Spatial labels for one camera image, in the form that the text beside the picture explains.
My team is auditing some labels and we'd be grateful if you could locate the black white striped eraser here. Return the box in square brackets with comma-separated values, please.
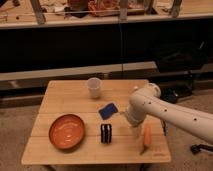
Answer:
[100, 124, 112, 144]

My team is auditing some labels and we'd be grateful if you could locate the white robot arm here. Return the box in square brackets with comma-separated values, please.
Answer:
[125, 83, 213, 144]

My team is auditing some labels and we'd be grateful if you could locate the white plastic cup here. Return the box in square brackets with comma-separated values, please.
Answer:
[86, 77, 101, 98]

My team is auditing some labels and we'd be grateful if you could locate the blue sponge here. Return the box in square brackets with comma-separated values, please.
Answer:
[99, 103, 118, 120]

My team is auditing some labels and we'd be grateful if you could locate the wooden folding table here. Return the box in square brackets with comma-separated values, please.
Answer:
[22, 80, 171, 165]

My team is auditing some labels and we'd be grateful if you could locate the orange bowl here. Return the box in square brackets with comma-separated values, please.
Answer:
[48, 114, 85, 150]

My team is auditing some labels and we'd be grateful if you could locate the orange carrot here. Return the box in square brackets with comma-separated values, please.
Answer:
[140, 124, 151, 154]

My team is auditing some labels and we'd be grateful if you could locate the black chair base leg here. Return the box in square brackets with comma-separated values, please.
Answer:
[190, 144, 213, 154]

